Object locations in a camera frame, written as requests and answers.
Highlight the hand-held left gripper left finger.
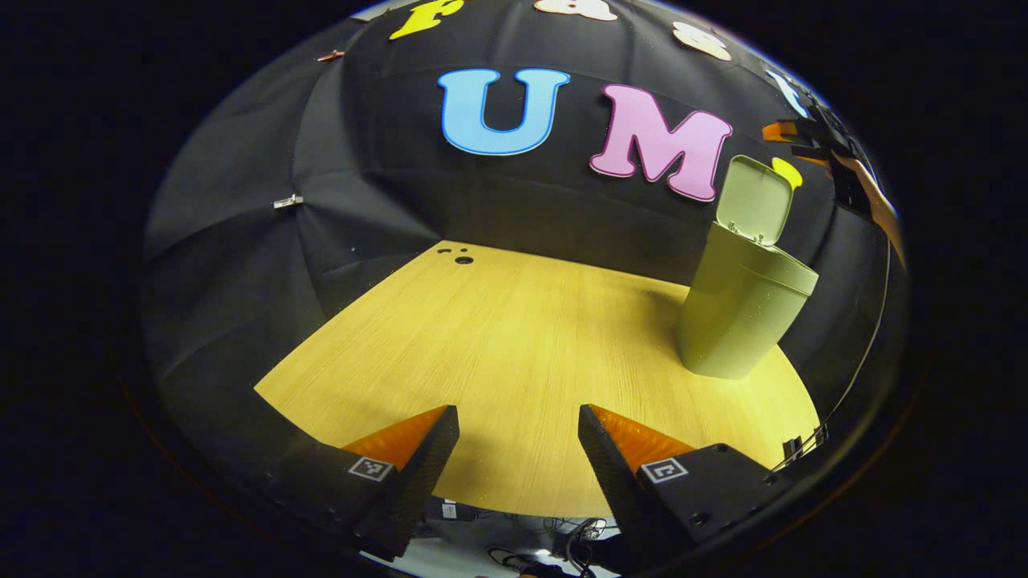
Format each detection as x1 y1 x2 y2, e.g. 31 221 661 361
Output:
265 405 461 561

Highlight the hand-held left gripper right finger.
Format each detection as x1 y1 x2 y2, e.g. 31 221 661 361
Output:
577 404 792 567

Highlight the pale green garbage bin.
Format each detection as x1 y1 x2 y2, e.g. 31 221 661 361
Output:
675 155 820 380

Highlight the black backdrop cloth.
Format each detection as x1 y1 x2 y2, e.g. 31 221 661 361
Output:
141 0 908 482

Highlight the tangle of black cables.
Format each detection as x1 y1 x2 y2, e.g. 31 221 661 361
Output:
488 518 619 578

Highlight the thin black cable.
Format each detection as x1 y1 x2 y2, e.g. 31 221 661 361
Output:
771 239 893 471

